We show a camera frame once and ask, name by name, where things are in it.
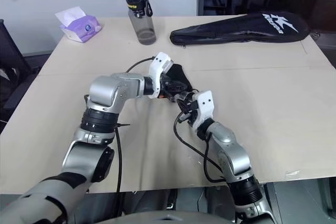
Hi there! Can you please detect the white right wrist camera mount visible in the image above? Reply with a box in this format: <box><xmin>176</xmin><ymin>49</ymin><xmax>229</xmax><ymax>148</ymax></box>
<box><xmin>191</xmin><ymin>90</ymin><xmax>215</xmax><ymax>133</ymax></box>

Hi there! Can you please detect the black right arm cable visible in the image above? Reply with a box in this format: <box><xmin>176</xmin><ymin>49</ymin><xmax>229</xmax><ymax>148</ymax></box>
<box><xmin>173</xmin><ymin>110</ymin><xmax>229</xmax><ymax>183</ymax></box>

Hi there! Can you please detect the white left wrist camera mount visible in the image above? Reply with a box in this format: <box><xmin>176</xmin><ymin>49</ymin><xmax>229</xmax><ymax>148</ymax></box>
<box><xmin>148</xmin><ymin>52</ymin><xmax>174</xmax><ymax>100</ymax></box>

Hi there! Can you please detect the dark rounded robot torso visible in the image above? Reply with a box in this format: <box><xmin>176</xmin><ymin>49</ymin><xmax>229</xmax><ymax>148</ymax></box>
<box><xmin>115</xmin><ymin>209</ymin><xmax>238</xmax><ymax>224</ymax></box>

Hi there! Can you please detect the black drawstring pouch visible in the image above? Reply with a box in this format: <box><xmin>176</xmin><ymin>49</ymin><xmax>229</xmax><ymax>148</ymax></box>
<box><xmin>164</xmin><ymin>63</ymin><xmax>201</xmax><ymax>96</ymax></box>

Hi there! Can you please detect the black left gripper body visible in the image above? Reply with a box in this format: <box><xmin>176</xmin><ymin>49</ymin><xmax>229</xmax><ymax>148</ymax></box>
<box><xmin>158</xmin><ymin>73</ymin><xmax>176</xmax><ymax>99</ymax></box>

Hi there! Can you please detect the black mesh office chair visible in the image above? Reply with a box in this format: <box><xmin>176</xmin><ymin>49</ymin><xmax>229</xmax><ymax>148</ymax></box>
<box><xmin>0</xmin><ymin>19</ymin><xmax>40</xmax><ymax>126</ymax></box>

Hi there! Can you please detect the black racket bag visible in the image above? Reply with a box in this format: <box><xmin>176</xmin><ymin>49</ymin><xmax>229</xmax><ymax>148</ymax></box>
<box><xmin>169</xmin><ymin>11</ymin><xmax>311</xmax><ymax>48</ymax></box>

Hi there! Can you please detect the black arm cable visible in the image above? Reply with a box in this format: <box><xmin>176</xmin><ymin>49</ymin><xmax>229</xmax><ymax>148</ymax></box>
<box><xmin>173</xmin><ymin>110</ymin><xmax>229</xmax><ymax>183</ymax></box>
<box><xmin>83</xmin><ymin>56</ymin><xmax>156</xmax><ymax>195</ymax></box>

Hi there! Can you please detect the purple tissue pack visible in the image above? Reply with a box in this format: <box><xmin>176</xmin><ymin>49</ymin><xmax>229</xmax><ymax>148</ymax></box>
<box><xmin>54</xmin><ymin>5</ymin><xmax>102</xmax><ymax>44</ymax></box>

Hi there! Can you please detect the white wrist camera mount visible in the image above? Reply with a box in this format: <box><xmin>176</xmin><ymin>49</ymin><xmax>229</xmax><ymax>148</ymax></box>
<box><xmin>148</xmin><ymin>52</ymin><xmax>174</xmax><ymax>100</ymax></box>
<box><xmin>191</xmin><ymin>90</ymin><xmax>215</xmax><ymax>133</ymax></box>

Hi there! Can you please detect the grey bottle with black cap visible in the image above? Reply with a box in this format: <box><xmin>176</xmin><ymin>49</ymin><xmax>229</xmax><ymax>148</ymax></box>
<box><xmin>123</xmin><ymin>0</ymin><xmax>158</xmax><ymax>46</ymax></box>

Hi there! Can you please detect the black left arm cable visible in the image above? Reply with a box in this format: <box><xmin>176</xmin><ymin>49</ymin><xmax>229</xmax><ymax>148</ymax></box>
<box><xmin>83</xmin><ymin>56</ymin><xmax>156</xmax><ymax>195</ymax></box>

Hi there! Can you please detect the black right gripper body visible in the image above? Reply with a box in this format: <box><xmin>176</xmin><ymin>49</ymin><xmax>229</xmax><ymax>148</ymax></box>
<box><xmin>181</xmin><ymin>100</ymin><xmax>200</xmax><ymax>126</ymax></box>

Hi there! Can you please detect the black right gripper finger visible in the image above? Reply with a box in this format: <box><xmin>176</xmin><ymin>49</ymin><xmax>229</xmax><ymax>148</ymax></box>
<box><xmin>177</xmin><ymin>92</ymin><xmax>194</xmax><ymax>107</ymax></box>

